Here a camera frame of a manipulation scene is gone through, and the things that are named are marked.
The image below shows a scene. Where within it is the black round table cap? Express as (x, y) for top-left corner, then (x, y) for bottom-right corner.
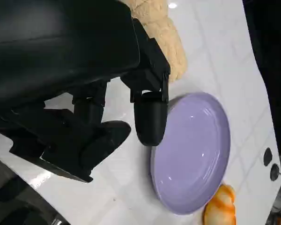
(263, 147), (274, 167)
(270, 163), (281, 181)

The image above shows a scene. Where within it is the orange and white bread roll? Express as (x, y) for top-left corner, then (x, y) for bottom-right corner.
(202, 184), (237, 225)

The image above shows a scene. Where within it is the beige towel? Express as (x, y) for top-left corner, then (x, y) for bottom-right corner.
(120, 0), (187, 83)

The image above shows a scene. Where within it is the lilac plate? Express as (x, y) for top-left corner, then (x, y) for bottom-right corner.
(149, 91), (231, 215)

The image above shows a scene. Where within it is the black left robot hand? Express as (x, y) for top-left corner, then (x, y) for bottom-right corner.
(0, 0), (171, 184)

